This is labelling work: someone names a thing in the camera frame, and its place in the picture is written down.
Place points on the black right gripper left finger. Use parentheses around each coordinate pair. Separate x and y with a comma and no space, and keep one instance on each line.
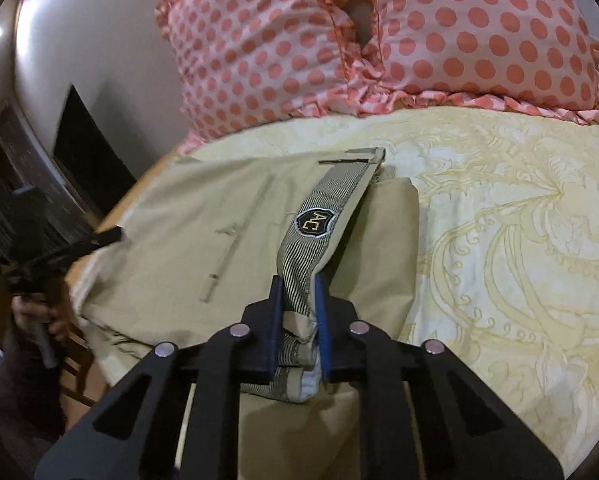
(175,414)

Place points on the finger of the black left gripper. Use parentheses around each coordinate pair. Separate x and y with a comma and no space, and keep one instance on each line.
(96,241)

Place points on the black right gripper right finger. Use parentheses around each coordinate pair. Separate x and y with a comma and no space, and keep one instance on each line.
(423,413)

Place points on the khaki pants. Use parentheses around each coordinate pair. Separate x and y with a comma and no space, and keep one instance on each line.
(205,239)

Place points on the person left hand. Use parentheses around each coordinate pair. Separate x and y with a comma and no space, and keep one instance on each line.
(58,316)

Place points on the yellow patterned bed sheet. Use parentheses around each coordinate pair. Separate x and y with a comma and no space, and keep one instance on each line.
(507,273)

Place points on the pink polka dot pillow left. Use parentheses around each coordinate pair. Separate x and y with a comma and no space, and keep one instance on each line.
(246,63)

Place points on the pink polka dot pillow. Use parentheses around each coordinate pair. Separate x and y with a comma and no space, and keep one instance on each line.
(246,63)
(535,57)

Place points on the pink polka dot pillow right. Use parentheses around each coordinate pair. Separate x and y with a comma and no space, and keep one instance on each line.
(535,57)

